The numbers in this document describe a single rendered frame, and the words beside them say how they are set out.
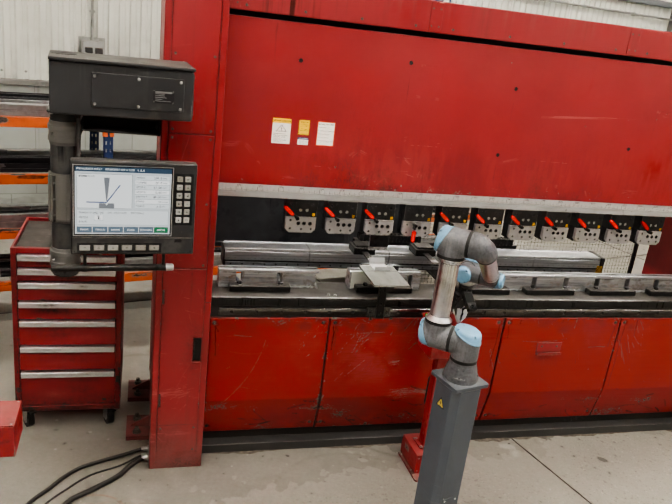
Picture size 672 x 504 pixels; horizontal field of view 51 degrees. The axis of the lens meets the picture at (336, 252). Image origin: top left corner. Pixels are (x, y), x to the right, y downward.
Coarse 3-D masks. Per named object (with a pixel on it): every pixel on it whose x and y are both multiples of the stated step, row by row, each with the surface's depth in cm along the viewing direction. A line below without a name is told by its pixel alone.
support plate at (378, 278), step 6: (366, 270) 350; (372, 270) 351; (396, 270) 355; (372, 276) 343; (378, 276) 344; (384, 276) 345; (390, 276) 346; (396, 276) 347; (372, 282) 335; (378, 282) 336; (384, 282) 337; (390, 282) 338; (396, 282) 339; (402, 282) 340
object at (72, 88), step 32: (64, 64) 238; (96, 64) 242; (128, 64) 244; (160, 64) 253; (64, 96) 242; (96, 96) 245; (128, 96) 248; (160, 96) 252; (192, 96) 256; (64, 128) 253; (64, 160) 257; (64, 192) 261; (64, 224) 265; (64, 256) 269
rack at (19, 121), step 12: (0, 120) 411; (12, 120) 413; (24, 120) 416; (36, 120) 419; (48, 120) 422; (96, 132) 485; (96, 144) 488; (108, 144) 444; (108, 156) 446; (0, 180) 421; (12, 180) 424; (24, 180) 427; (36, 180) 431; (12, 228) 435; (132, 276) 482; (144, 276) 486; (0, 288) 442
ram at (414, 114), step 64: (256, 64) 307; (320, 64) 314; (384, 64) 321; (448, 64) 329; (512, 64) 337; (576, 64) 345; (640, 64) 353; (256, 128) 317; (384, 128) 332; (448, 128) 340; (512, 128) 348; (576, 128) 357; (640, 128) 366; (256, 192) 327; (448, 192) 352; (512, 192) 361; (576, 192) 370; (640, 192) 380
